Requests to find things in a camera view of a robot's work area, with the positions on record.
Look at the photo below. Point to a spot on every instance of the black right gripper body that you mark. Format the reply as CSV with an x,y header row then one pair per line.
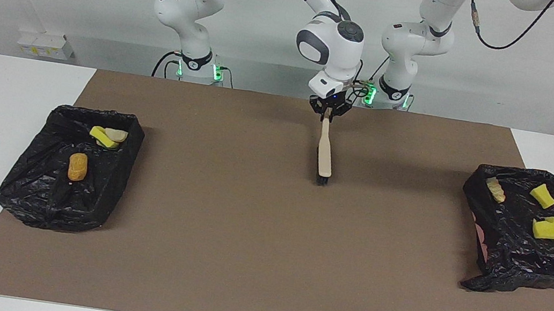
x,y
332,103

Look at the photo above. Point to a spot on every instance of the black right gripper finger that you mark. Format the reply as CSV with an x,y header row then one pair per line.
x,y
318,110
340,113

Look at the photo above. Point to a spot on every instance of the beige brush with black bristles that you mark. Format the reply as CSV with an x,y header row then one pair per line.
x,y
325,151

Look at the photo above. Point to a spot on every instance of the pale tan foam chunk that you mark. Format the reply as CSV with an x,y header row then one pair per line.
x,y
495,189
118,135

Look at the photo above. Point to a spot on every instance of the blocky yellow sponge piece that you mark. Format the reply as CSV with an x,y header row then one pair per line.
x,y
102,137

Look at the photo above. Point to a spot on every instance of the small yellow sponge wedge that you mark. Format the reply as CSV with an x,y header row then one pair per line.
x,y
542,195

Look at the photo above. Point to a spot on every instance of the arched yellow sponge piece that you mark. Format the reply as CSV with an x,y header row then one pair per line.
x,y
547,229

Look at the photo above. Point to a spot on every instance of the brown oval bread loaf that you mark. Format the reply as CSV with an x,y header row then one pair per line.
x,y
78,166

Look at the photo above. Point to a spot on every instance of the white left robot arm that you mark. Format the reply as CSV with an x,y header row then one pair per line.
x,y
423,40

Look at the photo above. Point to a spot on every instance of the pink bin with black bag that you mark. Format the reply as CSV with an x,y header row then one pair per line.
x,y
523,255

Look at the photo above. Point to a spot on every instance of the brown paper table mat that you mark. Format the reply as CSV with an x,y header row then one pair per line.
x,y
238,280

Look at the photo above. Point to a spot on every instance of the white box on table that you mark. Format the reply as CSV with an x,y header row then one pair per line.
x,y
46,44

